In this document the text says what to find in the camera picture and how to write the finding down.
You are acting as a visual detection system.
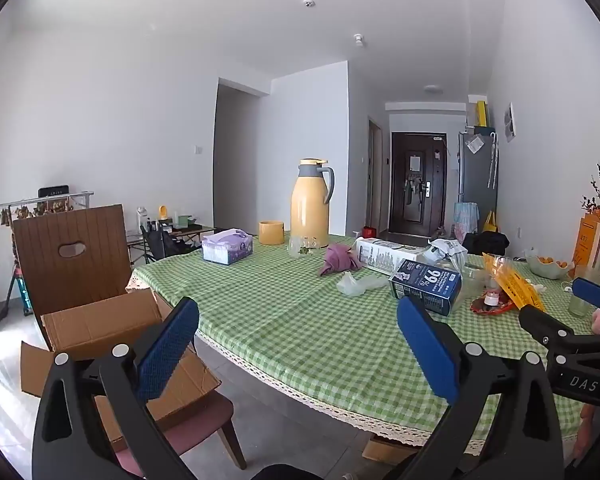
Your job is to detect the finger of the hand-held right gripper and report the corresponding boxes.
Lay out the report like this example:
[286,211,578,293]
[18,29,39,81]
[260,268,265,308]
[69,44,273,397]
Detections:
[519,305,577,357]
[571,276,600,312]

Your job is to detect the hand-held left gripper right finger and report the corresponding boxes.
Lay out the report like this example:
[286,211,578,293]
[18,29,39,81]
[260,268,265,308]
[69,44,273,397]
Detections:
[389,295,565,480]

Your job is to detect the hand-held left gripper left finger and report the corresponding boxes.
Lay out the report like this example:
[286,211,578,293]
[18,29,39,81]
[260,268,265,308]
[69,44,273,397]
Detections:
[31,296,201,480]

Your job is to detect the brown cardboard box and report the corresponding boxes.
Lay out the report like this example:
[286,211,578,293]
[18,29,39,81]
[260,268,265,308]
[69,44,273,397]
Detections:
[20,290,222,453]

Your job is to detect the clear plastic bag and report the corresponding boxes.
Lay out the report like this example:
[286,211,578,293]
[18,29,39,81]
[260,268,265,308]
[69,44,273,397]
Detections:
[336,271,391,297]

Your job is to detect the white milk carton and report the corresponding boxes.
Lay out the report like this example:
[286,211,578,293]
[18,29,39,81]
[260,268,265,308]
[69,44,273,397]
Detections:
[354,236,431,276]

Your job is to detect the person's right forearm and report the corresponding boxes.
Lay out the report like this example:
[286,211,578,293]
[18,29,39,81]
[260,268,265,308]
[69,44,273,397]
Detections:
[577,402,600,458]

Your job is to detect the green tinted glass cup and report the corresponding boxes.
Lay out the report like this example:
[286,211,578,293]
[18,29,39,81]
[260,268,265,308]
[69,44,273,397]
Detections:
[568,280,593,317]

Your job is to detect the red foil packet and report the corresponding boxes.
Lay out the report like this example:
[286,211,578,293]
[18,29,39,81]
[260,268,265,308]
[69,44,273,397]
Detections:
[471,296,518,315]

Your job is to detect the yellow snack bag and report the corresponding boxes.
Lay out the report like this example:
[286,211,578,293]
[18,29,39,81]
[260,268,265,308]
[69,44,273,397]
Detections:
[481,252,546,312]

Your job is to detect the green bowl of oranges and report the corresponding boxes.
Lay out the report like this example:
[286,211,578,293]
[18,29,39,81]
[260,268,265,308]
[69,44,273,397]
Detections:
[526,255,576,280]

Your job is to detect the dark blue milk carton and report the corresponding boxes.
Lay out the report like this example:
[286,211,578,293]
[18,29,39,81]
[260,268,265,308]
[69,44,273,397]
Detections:
[389,258,462,317]

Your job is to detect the clear plastic cup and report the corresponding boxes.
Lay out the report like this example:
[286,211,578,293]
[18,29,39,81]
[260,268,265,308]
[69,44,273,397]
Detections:
[460,260,488,297]

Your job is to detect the black bag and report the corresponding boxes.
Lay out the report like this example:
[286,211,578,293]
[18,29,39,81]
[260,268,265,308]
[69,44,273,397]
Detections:
[462,231,510,256]

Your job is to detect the flat cardboard piece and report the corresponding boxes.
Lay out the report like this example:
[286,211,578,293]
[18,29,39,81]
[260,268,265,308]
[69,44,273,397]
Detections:
[362,435,421,463]

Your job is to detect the black folding chair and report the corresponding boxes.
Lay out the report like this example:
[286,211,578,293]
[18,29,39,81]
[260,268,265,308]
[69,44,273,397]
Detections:
[141,225,201,263]

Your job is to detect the crumpled white wrapper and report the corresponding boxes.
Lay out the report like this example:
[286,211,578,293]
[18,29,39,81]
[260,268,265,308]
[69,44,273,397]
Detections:
[422,238,468,266]

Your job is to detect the purple tissue pack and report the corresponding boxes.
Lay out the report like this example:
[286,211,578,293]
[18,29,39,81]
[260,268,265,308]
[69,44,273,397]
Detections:
[201,228,254,265]

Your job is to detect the folding table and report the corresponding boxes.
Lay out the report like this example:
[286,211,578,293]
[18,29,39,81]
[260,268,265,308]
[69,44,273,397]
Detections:
[125,222,216,261]

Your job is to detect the green checked tablecloth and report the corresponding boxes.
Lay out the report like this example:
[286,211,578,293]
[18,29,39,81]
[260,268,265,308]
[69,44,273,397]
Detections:
[126,232,600,457]

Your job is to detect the patterned cloth bag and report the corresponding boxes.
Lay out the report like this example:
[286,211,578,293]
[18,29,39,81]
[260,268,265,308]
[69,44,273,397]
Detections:
[454,202,480,241]

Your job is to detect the purple cloth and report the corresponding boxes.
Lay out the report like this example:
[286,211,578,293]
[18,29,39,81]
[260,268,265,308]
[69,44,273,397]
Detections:
[317,243,363,277]

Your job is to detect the dark brown entrance door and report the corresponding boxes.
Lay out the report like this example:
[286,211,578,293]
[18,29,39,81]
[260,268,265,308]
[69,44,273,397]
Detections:
[389,132,447,233]

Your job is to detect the grey refrigerator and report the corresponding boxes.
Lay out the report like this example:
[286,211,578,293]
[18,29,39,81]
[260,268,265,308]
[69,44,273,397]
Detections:
[457,131,498,233]

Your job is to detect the brown wooden chair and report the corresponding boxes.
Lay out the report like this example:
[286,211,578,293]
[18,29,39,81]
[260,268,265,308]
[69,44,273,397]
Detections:
[12,204,247,478]

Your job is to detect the yellow round container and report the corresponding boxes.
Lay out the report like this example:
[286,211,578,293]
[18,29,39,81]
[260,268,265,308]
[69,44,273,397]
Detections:
[258,220,286,246]

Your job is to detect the hanging umbrella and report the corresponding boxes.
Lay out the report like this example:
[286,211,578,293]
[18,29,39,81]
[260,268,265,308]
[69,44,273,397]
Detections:
[487,132,499,190]

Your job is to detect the person's dark clothing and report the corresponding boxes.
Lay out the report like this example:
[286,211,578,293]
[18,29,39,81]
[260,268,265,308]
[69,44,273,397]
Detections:
[245,464,331,480]

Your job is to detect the wooden interior door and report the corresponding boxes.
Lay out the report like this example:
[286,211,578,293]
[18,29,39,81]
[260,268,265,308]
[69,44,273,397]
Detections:
[368,119,383,231]

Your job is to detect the yellow thermos jug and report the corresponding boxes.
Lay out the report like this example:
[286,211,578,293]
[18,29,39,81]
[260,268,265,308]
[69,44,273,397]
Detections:
[290,158,336,250]

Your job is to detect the metal drying rack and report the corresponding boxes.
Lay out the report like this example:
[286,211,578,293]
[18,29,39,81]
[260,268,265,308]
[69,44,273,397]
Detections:
[0,191,95,233]

